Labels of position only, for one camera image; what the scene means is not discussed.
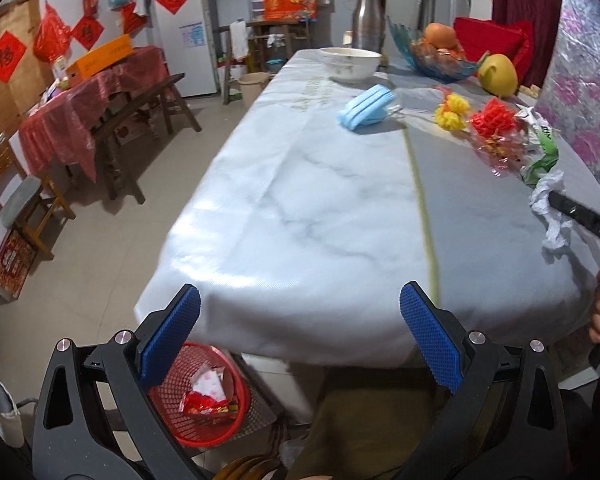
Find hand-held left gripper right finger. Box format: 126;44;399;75
395;281;568;480

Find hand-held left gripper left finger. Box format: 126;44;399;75
32;284;216;480

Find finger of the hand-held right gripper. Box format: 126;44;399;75
548;190;600;249

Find white tissue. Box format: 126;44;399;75
528;169;574;264

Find red mesh basket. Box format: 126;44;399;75
147;342;252;449

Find green white snack packet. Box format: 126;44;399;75
516;109;561;187

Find red paper flower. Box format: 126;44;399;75
469;98;519;139

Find yellow paper flower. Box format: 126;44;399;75
433;92;471;131

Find blue face mask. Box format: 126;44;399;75
337;84;396;134

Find red white snack wrapper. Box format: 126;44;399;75
180;366;239;419

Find person's olive trousers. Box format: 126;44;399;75
299;357;461;480

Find clear red plastic wrapper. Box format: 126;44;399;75
472;134;531;177

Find floral plastic sheet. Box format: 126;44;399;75
534;0;600;202

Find yellow pomelo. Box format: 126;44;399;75
477;53;520;97

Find flat red patterned box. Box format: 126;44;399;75
0;229;39;297

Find red cushion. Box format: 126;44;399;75
453;17;534;87

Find blue glass fruit bowl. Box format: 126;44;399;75
387;15;487;84

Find wooden chair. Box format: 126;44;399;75
0;132;76;262

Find orange fruit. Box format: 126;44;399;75
424;22;459;49

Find dark wooden bench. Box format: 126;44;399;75
92;72;204;206

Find table with red cloth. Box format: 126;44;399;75
18;45;164;184

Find beige plastic bucket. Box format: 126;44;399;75
237;72;271;109

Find white ceramic bowl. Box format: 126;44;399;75
318;47;383;85

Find white refrigerator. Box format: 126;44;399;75
149;0;219;99

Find orange cardboard box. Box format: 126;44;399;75
65;35;134;81

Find stainless steel thermos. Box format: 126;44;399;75
348;0;386;57

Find white hanging towel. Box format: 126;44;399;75
229;19;249;61

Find small red diamond paper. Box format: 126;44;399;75
70;15;106;51

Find red plastic bag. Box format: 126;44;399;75
32;1;74;64

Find large red diamond paper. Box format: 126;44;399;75
0;30;29;84

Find dark wooden shelf stand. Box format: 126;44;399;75
219;19;312;107

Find red gift box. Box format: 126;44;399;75
262;0;319;24

